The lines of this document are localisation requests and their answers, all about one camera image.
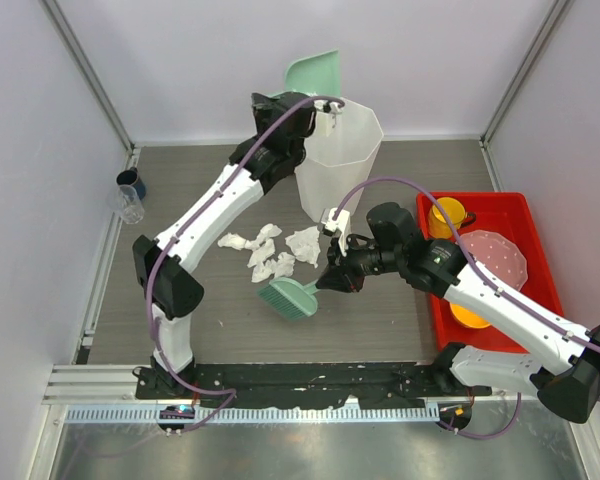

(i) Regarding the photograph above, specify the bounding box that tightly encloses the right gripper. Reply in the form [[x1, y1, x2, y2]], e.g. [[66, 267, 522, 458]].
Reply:
[[317, 231, 404, 293]]

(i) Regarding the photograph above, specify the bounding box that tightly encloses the green hand brush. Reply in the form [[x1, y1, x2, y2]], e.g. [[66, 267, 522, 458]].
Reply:
[[257, 277, 319, 321]]

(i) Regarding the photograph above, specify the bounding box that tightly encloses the paper scrap large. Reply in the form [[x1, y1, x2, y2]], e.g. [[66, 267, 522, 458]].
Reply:
[[285, 226, 321, 268]]

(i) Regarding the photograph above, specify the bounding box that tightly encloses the paper scrap small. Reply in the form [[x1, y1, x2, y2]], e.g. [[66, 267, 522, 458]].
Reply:
[[273, 252, 296, 278]]

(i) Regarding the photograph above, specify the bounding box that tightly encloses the green plastic dustpan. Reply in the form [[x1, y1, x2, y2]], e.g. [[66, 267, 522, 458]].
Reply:
[[284, 50, 341, 97]]

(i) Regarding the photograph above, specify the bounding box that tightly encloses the white plastic trash bin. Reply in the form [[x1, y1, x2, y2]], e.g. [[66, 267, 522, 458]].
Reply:
[[295, 100, 384, 222]]

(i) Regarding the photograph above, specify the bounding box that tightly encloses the paper scrap narrow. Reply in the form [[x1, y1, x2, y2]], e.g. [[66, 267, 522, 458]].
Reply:
[[245, 223, 282, 251]]

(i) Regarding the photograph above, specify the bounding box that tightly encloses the paper scrap top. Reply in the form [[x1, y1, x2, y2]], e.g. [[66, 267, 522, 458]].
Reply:
[[217, 233, 252, 251]]

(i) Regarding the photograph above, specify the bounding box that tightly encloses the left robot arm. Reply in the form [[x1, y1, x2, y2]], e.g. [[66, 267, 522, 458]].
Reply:
[[132, 92, 317, 399]]

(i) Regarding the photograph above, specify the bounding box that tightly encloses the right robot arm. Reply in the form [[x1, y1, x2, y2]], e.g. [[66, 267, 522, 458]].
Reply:
[[316, 202, 600, 424]]

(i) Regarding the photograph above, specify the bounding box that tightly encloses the yellow mug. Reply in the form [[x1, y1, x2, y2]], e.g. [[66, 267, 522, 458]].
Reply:
[[427, 197, 477, 239]]

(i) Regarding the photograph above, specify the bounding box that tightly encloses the yellow bowl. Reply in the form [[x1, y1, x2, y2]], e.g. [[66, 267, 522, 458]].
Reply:
[[449, 303, 491, 330]]

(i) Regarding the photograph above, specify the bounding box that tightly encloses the pink dotted plate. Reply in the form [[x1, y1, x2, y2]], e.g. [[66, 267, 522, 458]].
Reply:
[[460, 230, 528, 291]]

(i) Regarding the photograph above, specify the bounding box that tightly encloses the dark blue mug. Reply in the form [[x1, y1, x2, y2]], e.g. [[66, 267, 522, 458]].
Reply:
[[116, 167, 147, 200]]

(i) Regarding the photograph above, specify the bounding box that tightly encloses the clear glass cup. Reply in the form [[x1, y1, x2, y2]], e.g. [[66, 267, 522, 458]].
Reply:
[[111, 185, 145, 224]]

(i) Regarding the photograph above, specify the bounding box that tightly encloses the red plastic bin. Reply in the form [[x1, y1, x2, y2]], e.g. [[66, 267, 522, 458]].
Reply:
[[429, 191, 563, 353]]

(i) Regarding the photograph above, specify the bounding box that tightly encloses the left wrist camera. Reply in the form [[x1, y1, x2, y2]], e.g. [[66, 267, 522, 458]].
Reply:
[[314, 100, 344, 129]]

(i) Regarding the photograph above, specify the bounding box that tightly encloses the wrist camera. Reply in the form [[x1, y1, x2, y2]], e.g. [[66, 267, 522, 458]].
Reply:
[[314, 100, 344, 129], [320, 208, 351, 256]]

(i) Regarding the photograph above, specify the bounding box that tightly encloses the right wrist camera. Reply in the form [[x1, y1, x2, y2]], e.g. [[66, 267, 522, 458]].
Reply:
[[320, 208, 351, 256]]

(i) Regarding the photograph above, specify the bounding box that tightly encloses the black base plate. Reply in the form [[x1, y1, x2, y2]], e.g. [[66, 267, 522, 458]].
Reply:
[[132, 362, 492, 410]]

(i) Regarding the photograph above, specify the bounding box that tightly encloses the white slotted cable duct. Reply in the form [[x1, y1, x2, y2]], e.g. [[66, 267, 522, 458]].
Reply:
[[65, 402, 440, 425]]

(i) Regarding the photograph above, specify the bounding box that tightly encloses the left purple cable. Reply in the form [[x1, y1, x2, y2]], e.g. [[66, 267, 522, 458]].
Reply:
[[147, 95, 331, 436]]

